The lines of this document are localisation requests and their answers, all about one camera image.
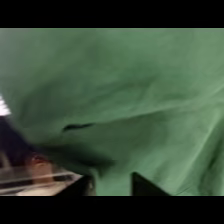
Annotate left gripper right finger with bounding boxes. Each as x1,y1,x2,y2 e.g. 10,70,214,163
131,171,172,197

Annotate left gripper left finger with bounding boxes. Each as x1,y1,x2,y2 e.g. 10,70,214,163
57,173,98,197

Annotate green T-shirt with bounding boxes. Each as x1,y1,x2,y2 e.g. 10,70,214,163
0,27,224,197

